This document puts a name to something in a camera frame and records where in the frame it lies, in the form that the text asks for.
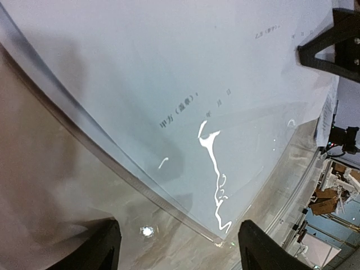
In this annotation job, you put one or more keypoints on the white printed contract sheet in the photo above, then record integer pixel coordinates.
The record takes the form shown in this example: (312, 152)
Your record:
(198, 99)

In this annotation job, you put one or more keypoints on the aluminium front rail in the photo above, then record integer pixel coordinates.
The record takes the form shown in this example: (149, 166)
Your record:
(300, 186)

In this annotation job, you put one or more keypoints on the white paper stack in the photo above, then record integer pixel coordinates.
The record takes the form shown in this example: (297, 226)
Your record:
(326, 117)

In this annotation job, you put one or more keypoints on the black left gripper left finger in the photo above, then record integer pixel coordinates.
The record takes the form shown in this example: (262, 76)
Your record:
(100, 251)

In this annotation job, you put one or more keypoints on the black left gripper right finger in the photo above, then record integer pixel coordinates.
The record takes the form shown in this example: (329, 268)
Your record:
(259, 251)

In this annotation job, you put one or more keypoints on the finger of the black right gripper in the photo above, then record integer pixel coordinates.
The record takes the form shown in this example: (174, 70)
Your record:
(336, 50)

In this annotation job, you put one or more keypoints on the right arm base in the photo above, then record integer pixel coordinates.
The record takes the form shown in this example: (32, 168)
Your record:
(348, 139)

